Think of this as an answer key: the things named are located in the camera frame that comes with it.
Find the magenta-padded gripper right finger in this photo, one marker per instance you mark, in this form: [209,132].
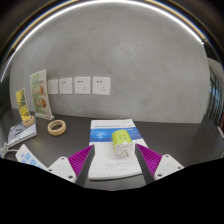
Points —
[150,160]

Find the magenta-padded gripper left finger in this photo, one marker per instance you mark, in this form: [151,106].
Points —
[81,160]

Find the green and white charger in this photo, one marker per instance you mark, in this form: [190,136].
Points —
[121,140]

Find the white booklet with blue band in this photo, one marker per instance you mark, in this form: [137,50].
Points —
[113,168]

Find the beige tape roll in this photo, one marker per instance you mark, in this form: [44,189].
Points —
[50,128]

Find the grey printed booklet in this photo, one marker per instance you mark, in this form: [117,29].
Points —
[20,135]

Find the large acrylic menu sign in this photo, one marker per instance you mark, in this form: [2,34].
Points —
[40,93]

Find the small sign with wooden base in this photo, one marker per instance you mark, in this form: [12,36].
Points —
[21,103]

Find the black-framed glass partition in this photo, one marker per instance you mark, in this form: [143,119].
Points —
[216,100]

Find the white ceiling light strip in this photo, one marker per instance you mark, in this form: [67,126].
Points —
[113,2]

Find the white wall socket plate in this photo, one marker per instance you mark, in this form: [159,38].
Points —
[82,85]
[65,86]
[101,86]

